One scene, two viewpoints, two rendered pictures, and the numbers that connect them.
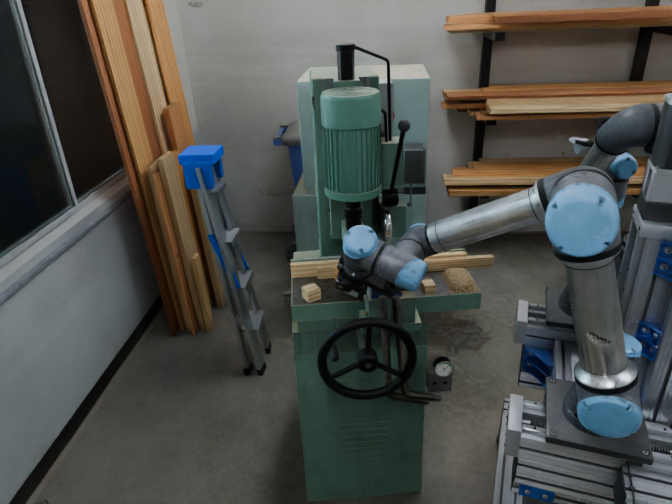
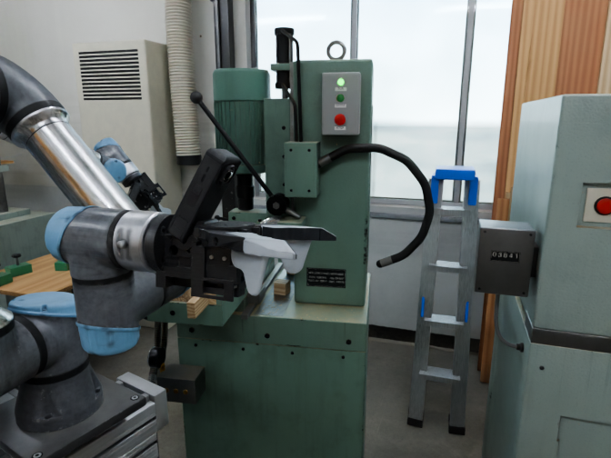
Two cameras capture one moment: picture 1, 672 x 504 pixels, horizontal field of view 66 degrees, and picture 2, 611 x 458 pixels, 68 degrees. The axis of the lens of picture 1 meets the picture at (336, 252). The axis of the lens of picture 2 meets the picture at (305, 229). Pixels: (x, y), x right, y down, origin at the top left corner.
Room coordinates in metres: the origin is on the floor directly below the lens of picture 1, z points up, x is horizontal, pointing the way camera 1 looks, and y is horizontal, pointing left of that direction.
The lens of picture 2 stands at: (2.03, -1.45, 1.36)
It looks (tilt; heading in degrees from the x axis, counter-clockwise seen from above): 14 degrees down; 102
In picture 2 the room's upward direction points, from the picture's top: straight up
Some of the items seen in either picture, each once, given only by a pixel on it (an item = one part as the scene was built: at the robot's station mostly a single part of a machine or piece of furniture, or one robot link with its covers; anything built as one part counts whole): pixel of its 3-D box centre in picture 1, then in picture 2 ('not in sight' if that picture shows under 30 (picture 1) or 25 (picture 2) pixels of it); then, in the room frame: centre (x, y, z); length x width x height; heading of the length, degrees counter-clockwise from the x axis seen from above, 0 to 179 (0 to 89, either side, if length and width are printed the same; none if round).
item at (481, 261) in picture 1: (405, 266); (231, 270); (1.55, -0.23, 0.92); 0.60 x 0.02 x 0.04; 93
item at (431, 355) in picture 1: (436, 371); (181, 383); (1.41, -0.33, 0.58); 0.12 x 0.08 x 0.08; 3
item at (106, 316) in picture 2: (608, 191); (115, 303); (1.66, -0.94, 1.12); 0.11 x 0.08 x 0.11; 83
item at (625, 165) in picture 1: (619, 164); (97, 238); (1.65, -0.95, 1.21); 0.11 x 0.08 x 0.09; 174
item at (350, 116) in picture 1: (351, 144); (243, 122); (1.54, -0.06, 1.35); 0.18 x 0.18 x 0.31
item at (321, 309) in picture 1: (384, 297); (208, 273); (1.43, -0.15, 0.87); 0.61 x 0.30 x 0.06; 93
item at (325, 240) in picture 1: (345, 174); (335, 184); (1.83, -0.05, 1.16); 0.22 x 0.22 x 0.72; 3
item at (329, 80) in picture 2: (382, 104); (341, 104); (1.86, -0.19, 1.40); 0.10 x 0.06 x 0.16; 3
